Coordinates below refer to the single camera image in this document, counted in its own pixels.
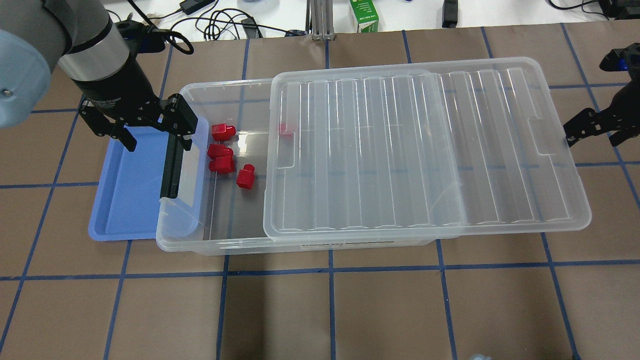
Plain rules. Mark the red block from tray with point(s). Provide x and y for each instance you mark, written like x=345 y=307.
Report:
x=246 y=177

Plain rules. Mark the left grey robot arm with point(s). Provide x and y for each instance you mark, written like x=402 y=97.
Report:
x=80 y=37

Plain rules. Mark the aluminium frame post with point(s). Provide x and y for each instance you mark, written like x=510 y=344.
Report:
x=320 y=20

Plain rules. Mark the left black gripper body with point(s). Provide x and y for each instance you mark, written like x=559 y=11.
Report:
x=118 y=88

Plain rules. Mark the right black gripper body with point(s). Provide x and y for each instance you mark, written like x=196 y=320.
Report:
x=593 y=121

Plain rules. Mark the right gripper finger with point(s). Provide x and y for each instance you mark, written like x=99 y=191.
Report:
x=573 y=139

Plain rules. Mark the black device on table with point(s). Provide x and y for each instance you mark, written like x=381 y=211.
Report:
x=449 y=14

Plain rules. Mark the green white carton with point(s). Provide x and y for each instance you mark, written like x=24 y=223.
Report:
x=364 y=16

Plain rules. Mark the blue plastic tray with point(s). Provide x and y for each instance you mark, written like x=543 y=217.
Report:
x=128 y=203

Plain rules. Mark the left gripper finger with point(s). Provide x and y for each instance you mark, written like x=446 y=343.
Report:
x=127 y=139
x=185 y=140

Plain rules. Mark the clear plastic storage box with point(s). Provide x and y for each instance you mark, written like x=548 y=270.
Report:
x=225 y=215

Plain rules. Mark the red block in box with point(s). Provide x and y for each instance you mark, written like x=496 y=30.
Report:
x=222 y=132
x=285 y=131
x=221 y=159

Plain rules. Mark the clear plastic box lid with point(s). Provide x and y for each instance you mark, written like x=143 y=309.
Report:
x=515 y=169

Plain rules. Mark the black power adapter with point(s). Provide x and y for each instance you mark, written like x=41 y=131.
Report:
x=189 y=7

